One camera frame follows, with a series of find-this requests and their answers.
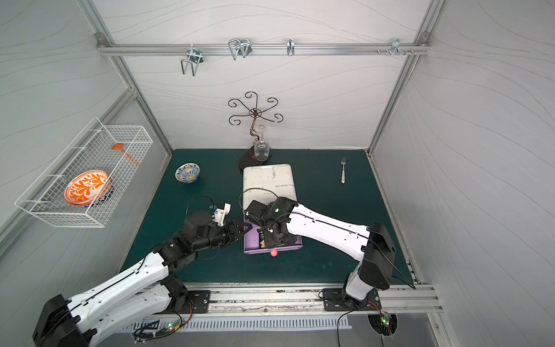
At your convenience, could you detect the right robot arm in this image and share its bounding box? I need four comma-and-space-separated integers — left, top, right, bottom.
244, 197, 396, 302

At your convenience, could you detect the purple drawer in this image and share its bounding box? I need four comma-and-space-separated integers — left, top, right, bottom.
244, 222, 303, 257

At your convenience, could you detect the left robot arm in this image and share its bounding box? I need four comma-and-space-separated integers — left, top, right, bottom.
33, 211, 251, 346

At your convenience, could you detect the metal fork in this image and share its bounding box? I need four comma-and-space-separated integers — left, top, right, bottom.
341, 156, 346, 184

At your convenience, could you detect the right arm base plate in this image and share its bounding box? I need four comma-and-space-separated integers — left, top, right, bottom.
318, 289, 382, 312

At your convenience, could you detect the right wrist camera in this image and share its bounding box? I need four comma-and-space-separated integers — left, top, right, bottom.
244, 200, 269, 226

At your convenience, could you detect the white vent strip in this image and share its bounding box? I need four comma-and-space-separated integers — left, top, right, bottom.
129, 315, 353, 334

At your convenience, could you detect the brown wire mug tree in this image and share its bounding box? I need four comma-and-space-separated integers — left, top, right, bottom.
228, 91, 284, 171

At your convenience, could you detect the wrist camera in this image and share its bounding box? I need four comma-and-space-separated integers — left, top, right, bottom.
244, 200, 269, 226
210, 203, 231, 227

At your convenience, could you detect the white drawer cabinet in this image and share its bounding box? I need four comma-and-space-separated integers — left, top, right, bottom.
241, 163, 297, 208

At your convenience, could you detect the black cookie packet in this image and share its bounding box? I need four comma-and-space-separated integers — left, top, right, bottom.
257, 229, 266, 249

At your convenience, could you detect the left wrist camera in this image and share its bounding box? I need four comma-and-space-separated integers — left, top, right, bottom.
210, 203, 231, 227

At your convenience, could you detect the orange spatula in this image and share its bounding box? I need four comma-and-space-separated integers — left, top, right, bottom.
111, 143, 140, 167

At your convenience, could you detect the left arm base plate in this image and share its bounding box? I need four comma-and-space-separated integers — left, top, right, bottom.
165, 290, 211, 314

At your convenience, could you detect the aluminium top rail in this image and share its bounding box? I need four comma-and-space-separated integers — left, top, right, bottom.
98, 42, 432, 57

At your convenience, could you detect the blue patterned bowl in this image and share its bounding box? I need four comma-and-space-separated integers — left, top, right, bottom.
175, 163, 200, 184

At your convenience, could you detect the green table mat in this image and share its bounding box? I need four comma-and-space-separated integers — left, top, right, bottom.
125, 149, 393, 283

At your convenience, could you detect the orange patterned plate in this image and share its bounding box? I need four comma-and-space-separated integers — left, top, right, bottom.
64, 170, 112, 206

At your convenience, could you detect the metal hook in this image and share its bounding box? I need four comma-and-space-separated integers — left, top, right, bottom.
286, 38, 295, 56
180, 45, 204, 77
376, 39, 414, 56
228, 38, 252, 61

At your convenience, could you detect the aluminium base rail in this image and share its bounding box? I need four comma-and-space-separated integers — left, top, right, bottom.
86, 283, 444, 320

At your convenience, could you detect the white wire basket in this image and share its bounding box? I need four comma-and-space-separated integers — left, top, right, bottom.
15, 118, 153, 228

